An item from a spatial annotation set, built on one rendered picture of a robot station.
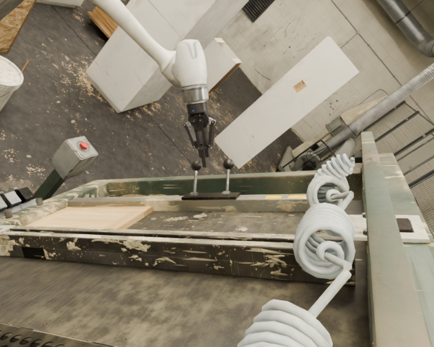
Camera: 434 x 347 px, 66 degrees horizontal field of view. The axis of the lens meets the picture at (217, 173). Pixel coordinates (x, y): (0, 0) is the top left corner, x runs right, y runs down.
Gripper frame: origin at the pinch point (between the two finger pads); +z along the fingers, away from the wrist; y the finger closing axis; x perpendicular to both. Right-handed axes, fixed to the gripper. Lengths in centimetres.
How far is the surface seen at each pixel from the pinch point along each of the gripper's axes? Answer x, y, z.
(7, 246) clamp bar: 53, 41, 12
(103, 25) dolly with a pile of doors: -267, 245, -131
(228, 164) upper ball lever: 9.9, -13.0, 0.8
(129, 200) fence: 15.6, 25.7, 11.4
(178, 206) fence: 15.8, 4.9, 13.4
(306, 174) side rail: -8.4, -35.3, 10.1
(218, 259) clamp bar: 53, -25, 11
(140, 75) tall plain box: -182, 145, -53
